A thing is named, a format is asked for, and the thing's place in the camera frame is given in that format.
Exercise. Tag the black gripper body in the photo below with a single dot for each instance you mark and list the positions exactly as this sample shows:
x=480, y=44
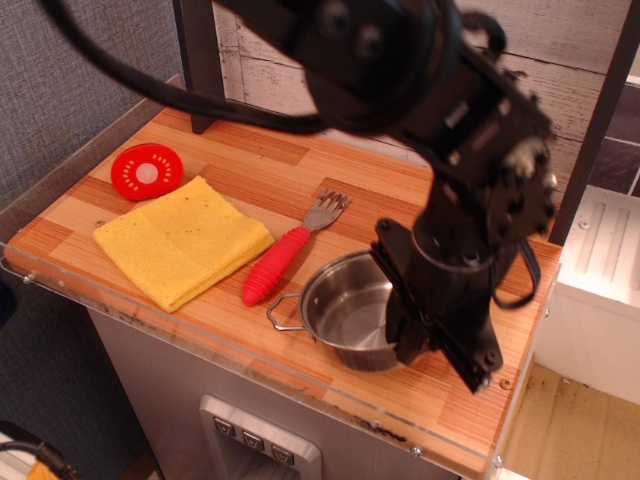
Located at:
x=453, y=294

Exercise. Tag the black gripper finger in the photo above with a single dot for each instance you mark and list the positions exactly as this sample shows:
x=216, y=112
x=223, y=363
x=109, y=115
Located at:
x=407, y=328

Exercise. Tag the stainless steel pot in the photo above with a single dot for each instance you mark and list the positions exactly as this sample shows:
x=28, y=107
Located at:
x=343, y=306

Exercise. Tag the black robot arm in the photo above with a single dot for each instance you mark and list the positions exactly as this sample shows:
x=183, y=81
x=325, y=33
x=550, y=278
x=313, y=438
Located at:
x=425, y=74

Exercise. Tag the clear acrylic edge guard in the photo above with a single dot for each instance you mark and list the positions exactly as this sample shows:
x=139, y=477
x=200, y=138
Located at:
x=425, y=409

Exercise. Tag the silver dispenser panel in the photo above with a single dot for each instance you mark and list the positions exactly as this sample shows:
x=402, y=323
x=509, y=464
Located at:
x=245, y=446

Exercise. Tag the yellow folded cloth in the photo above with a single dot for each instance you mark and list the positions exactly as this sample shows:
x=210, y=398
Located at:
x=178, y=246

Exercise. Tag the grey toy fridge cabinet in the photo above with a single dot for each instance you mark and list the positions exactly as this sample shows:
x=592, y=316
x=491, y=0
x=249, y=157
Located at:
x=164, y=383

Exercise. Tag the red toy tomato slice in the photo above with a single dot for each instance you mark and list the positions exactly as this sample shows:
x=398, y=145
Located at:
x=146, y=171

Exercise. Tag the red-handled metal fork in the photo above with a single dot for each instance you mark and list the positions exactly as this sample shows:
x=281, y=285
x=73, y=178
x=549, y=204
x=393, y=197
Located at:
x=269, y=270

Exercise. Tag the dark right cabinet post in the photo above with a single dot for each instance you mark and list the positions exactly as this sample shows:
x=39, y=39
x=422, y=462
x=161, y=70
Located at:
x=616, y=77

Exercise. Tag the dark cabinet post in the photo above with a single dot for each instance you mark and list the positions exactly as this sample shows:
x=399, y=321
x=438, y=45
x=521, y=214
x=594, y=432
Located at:
x=616, y=77
x=198, y=42

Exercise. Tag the dark left cabinet post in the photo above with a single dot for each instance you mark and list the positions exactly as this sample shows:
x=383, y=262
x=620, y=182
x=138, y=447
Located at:
x=198, y=42

